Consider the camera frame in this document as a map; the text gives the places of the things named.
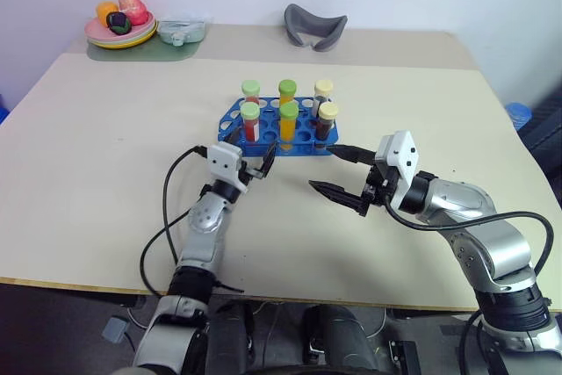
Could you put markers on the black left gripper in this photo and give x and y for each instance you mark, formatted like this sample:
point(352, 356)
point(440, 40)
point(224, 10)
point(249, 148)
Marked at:
point(251, 173)

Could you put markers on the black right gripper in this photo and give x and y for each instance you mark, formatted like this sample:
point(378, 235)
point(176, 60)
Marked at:
point(378, 186)

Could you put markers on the green cap orange tube front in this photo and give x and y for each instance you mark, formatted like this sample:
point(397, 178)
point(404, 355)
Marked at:
point(288, 129)

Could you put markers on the green cap orange tube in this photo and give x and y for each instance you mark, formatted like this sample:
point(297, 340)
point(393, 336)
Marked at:
point(287, 86)
point(288, 129)

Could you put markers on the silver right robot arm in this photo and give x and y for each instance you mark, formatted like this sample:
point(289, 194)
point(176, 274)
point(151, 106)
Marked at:
point(461, 199)

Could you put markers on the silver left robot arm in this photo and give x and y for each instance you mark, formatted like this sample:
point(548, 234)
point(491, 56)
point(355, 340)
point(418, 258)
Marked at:
point(202, 234)

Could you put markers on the blue test tube rack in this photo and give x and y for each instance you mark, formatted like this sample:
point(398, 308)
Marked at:
point(303, 149)

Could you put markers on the green cap orange tube back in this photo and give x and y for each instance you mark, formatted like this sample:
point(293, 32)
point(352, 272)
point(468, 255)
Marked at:
point(287, 86)

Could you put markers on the grey foam face pad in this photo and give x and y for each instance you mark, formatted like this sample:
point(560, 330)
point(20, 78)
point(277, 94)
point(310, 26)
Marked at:
point(298, 26)

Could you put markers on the green placemat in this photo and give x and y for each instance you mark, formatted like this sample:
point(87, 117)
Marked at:
point(145, 54)

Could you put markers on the light green plate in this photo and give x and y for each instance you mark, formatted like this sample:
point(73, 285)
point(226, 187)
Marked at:
point(146, 34)

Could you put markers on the dark rounded shape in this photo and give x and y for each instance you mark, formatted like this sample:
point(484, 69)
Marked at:
point(342, 335)

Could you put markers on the yellow plate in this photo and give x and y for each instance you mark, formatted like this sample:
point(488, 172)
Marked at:
point(123, 45)

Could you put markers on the dark purple toy fruit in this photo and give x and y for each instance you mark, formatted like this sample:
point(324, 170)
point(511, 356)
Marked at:
point(118, 23)

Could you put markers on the pink toy apple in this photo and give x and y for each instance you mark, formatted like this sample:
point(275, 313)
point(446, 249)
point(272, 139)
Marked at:
point(131, 6)

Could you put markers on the pink plate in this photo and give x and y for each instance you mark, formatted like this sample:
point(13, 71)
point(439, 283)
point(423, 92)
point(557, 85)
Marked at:
point(94, 28)

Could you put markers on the dark purple upholstered object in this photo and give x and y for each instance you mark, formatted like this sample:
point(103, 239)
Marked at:
point(544, 142)

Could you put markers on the orange toy bell pepper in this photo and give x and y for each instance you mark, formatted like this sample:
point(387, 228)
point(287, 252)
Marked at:
point(105, 10)

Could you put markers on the grey floor box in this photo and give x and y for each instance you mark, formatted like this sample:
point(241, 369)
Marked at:
point(115, 329)

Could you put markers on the blue plastic crate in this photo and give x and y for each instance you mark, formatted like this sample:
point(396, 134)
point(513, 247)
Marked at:
point(3, 109)

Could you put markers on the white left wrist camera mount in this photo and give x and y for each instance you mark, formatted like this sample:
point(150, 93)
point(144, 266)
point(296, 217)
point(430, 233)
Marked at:
point(224, 160)

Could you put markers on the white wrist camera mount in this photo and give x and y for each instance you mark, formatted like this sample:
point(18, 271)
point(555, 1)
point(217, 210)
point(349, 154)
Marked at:
point(401, 151)
point(224, 160)

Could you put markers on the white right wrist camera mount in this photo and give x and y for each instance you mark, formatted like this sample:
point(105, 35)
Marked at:
point(401, 151)

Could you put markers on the black metal floor bracket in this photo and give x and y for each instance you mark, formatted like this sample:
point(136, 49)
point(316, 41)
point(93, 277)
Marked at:
point(406, 357)

